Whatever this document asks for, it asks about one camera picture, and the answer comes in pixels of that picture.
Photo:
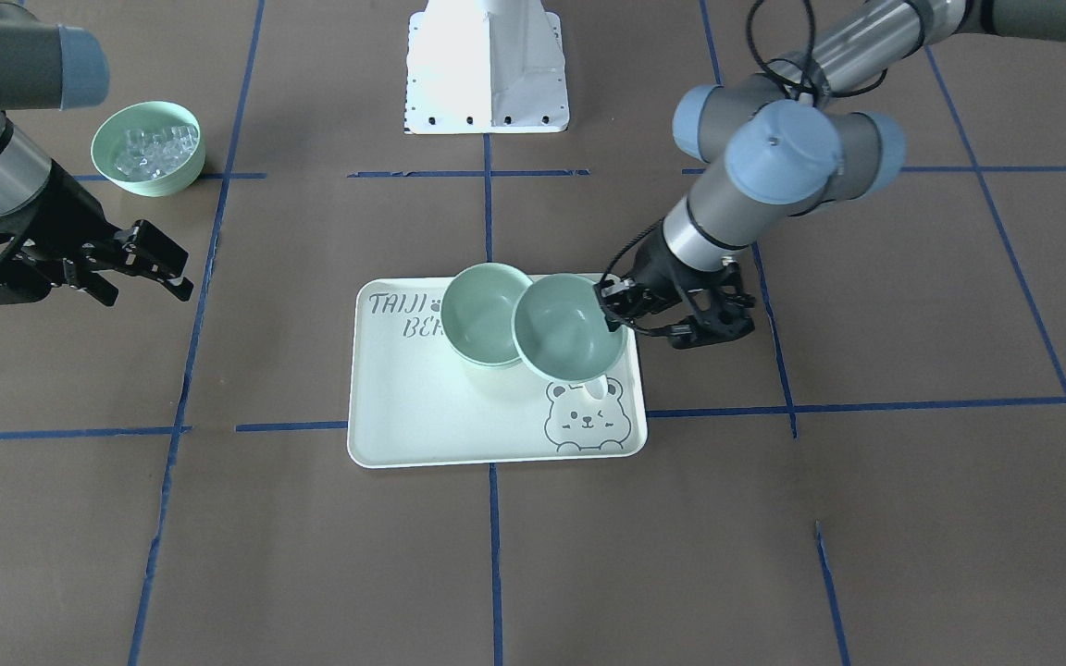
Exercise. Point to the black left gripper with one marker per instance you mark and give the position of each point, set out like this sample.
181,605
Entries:
660,265

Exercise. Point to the pale green bear tray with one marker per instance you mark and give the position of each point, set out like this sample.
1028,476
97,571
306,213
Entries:
414,401

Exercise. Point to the green bowl with ice cubes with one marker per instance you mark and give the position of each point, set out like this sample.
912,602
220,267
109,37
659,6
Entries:
154,149

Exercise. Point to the green bowl on tray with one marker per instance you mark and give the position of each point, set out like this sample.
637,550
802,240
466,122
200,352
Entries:
485,361

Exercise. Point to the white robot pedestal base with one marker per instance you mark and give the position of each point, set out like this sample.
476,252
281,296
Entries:
485,67

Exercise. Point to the white plastic spoon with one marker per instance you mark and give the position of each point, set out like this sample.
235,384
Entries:
596,388

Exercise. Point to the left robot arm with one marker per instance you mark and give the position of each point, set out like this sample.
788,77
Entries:
770,151

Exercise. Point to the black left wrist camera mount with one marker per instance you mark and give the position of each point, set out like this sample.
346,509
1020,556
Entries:
719,307

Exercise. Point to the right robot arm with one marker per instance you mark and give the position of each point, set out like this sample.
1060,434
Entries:
42,66

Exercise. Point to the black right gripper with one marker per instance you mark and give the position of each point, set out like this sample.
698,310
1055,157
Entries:
68,211

